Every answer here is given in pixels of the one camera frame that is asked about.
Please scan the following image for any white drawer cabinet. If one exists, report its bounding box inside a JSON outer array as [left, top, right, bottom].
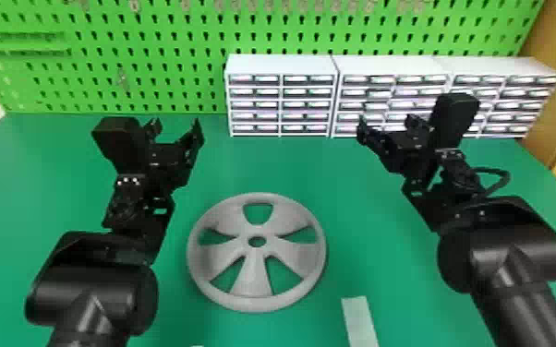
[[432, 55, 556, 140], [223, 54, 340, 138], [331, 54, 453, 140]]

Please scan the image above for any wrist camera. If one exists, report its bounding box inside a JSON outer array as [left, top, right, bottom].
[[91, 115, 152, 176], [427, 92, 482, 150]]

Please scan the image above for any grey wheel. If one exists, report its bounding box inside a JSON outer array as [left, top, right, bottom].
[[186, 191, 329, 314]]

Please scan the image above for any black cable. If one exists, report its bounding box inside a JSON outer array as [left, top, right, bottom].
[[471, 166, 513, 197]]

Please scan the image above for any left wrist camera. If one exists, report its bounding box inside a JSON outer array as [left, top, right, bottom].
[[91, 115, 152, 176]]

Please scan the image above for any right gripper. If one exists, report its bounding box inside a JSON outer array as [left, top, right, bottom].
[[355, 113, 443, 185]]

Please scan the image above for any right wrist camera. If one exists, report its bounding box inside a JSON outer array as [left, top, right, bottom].
[[427, 92, 482, 150]]

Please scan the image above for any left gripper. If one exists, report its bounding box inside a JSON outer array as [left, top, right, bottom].
[[142, 116, 206, 196]]

